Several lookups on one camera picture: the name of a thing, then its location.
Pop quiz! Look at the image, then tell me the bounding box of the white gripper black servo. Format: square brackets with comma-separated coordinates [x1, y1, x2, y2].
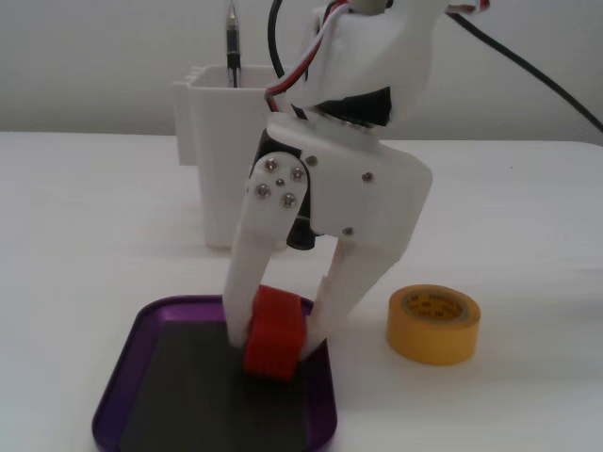
[222, 114, 434, 360]

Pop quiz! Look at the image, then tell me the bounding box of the red cube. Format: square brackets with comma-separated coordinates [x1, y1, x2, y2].
[242, 284, 305, 381]

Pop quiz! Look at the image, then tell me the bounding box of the white plastic pen holder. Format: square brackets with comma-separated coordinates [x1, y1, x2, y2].
[171, 64, 289, 250]

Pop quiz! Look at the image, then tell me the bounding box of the yellow tape roll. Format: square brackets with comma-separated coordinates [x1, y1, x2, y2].
[385, 283, 481, 366]

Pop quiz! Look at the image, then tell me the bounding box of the purple metal tray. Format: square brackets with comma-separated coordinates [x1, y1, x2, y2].
[91, 295, 339, 452]

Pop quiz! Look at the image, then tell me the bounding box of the black pen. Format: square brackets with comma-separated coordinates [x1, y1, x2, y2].
[225, 0, 242, 89]

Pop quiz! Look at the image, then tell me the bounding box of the red white black wire bundle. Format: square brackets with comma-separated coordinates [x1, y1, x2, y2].
[264, 0, 352, 119]

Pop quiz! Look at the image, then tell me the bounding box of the thick black cable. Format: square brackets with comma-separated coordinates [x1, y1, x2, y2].
[442, 8, 603, 131]
[267, 0, 289, 79]

